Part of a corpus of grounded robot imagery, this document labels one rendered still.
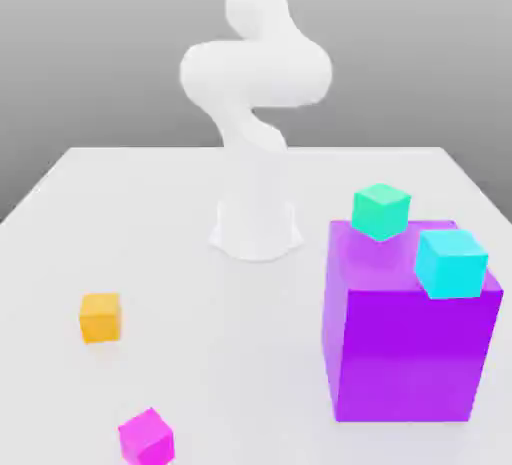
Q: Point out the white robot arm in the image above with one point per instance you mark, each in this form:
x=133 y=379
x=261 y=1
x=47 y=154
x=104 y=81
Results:
x=256 y=73

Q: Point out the small green cube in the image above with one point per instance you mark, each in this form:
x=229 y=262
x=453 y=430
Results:
x=380 y=213

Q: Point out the small orange cube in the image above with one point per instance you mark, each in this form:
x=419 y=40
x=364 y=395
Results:
x=100 y=319

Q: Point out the small cyan cube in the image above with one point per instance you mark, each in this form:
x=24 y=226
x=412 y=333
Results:
x=452 y=269

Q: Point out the small magenta cube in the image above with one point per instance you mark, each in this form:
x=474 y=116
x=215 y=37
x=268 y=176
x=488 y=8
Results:
x=146 y=439

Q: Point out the large purple box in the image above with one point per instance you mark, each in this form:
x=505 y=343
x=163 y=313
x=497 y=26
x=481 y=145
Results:
x=416 y=353

